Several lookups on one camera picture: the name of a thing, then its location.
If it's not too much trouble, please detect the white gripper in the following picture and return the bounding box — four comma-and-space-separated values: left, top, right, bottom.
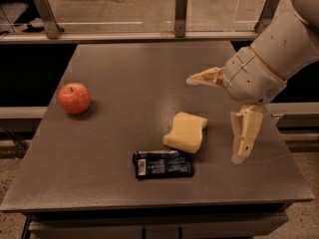
186, 47, 286, 164

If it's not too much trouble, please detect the yellow sponge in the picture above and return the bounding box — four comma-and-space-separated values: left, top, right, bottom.
162, 112, 207, 153

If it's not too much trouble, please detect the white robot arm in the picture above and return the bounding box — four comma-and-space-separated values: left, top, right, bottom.
186, 0, 319, 164

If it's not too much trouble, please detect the dark blue rxbar wrapper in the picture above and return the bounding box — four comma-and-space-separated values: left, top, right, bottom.
133, 150, 194, 179

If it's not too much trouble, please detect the red apple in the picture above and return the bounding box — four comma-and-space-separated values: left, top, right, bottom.
58, 83, 91, 115

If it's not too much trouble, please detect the clear acrylic barrier panel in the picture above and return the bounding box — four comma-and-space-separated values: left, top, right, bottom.
0, 0, 297, 34

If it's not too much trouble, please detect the grey under-table cabinet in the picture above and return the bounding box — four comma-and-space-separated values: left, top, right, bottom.
24, 212, 288, 239

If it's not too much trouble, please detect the metal barrier rail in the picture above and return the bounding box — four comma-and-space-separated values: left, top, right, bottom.
0, 31, 258, 45

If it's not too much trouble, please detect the right metal bracket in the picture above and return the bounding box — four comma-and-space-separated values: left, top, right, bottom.
254, 0, 280, 34

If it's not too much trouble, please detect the metal bracket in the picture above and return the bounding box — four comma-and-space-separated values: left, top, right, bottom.
254, 0, 280, 34
174, 0, 187, 38
33, 0, 62, 39

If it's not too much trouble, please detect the middle metal bracket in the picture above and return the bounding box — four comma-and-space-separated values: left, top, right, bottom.
174, 0, 187, 38

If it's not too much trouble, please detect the left metal bracket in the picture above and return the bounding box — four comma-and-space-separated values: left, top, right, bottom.
33, 0, 62, 39

